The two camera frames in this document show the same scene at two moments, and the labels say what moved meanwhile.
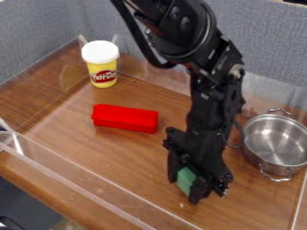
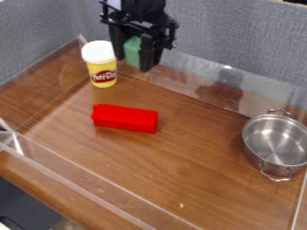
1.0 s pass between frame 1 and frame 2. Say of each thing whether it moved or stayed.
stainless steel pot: stayed
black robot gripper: moved
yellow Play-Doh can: stayed
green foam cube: moved
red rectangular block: stayed
